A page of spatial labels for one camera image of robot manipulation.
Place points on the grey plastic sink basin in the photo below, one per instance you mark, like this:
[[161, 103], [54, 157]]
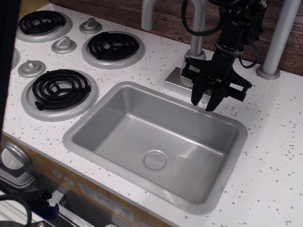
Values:
[[175, 150]]

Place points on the silver toy faucet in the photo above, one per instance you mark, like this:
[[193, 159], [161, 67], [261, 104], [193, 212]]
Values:
[[175, 82]]

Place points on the silver stove knob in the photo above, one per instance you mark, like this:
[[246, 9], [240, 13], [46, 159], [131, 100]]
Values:
[[91, 26], [31, 69], [64, 46]]

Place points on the front black coil burner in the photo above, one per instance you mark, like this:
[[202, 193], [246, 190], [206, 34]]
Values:
[[59, 95]]

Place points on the silver stove knob front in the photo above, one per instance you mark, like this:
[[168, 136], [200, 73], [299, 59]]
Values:
[[31, 69]]

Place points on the silver stove knob back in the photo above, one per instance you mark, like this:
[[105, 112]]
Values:
[[91, 26]]

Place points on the grey vertical support pole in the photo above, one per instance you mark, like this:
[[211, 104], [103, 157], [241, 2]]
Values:
[[269, 70]]

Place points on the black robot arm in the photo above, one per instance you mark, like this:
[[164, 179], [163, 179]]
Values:
[[240, 24]]

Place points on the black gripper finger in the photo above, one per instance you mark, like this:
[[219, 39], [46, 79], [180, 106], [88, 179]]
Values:
[[198, 90], [215, 99]]

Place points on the far left coil burner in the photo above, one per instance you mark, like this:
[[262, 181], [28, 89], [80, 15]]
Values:
[[15, 58]]

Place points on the black coil burner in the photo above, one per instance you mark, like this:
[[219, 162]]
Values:
[[113, 50], [59, 95]]

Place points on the middle black coil burner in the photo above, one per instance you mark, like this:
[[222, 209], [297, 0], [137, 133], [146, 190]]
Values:
[[113, 50]]

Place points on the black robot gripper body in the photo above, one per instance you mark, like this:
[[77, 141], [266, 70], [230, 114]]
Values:
[[218, 72]]

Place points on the silver stove knob middle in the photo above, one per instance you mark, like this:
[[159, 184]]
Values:
[[64, 46]]

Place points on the silver faucet lever handle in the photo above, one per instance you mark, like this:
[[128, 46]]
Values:
[[208, 92]]

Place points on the grey round oven dial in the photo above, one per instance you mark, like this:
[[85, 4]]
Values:
[[13, 159]]

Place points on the back left coil burner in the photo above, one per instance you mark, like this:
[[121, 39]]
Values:
[[43, 26]]

